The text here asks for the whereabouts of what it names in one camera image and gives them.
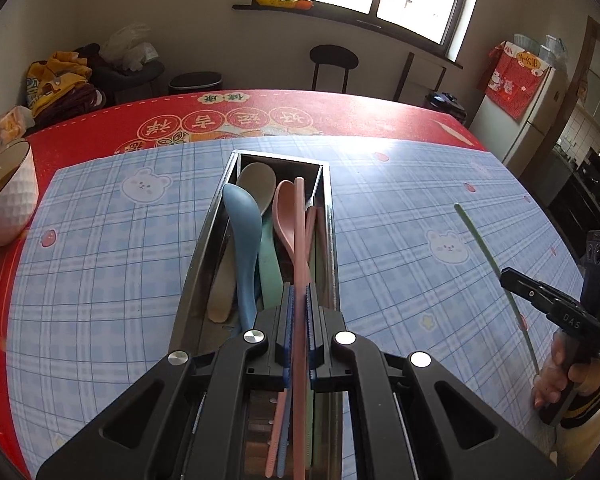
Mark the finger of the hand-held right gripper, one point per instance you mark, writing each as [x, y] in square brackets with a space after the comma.
[527, 294]

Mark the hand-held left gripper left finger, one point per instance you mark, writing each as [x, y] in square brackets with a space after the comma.
[288, 330]

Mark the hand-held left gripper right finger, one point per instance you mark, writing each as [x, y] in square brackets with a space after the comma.
[312, 330]

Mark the green chopstick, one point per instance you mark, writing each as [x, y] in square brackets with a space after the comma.
[485, 250]

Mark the green spoon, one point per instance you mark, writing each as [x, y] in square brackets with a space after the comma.
[270, 265]

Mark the pink chopstick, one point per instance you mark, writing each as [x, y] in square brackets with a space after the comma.
[272, 435]
[299, 240]

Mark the metal utensil tray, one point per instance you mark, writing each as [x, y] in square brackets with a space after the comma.
[200, 280]

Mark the blue chopstick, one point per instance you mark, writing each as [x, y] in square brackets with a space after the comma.
[283, 435]

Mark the blue spoon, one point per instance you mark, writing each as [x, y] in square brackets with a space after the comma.
[242, 230]

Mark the pink spoon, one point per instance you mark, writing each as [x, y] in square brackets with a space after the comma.
[284, 215]

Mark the beige spoon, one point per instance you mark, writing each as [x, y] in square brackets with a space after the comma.
[255, 182]

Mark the person's right forearm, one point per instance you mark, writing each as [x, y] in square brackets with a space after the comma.
[590, 425]

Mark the person's right hand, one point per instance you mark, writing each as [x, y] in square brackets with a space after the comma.
[547, 385]

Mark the black kitchen oven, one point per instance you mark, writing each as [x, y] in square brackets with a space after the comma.
[587, 185]

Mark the white refrigerator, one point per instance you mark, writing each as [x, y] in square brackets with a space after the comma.
[530, 130]

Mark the blue plaid table mat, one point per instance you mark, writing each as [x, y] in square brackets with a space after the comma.
[105, 270]

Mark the black pressure cooker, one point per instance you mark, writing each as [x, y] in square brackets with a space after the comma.
[446, 105]

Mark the red printed cloth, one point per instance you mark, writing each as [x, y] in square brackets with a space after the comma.
[515, 80]

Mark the red printed tablecloth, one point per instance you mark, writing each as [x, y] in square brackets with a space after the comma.
[330, 112]

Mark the clear plastic containers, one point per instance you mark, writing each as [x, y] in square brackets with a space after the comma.
[540, 46]

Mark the black round-back chair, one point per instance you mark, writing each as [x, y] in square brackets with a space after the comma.
[332, 57]

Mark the white dimpled bowl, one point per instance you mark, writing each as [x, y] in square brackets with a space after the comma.
[10, 195]

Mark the dark red clothes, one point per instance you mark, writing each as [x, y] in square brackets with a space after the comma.
[72, 105]

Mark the white plastic bag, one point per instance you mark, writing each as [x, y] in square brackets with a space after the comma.
[127, 45]

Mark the yellow packet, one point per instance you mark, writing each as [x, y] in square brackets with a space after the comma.
[280, 2]

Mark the yellow printed bag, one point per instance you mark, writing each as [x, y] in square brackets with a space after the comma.
[55, 77]

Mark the pale printed box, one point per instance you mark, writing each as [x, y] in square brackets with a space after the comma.
[5, 127]

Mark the wooden door frame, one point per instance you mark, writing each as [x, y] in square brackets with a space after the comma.
[577, 90]

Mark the dark folding frame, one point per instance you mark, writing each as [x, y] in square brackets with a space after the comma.
[405, 77]

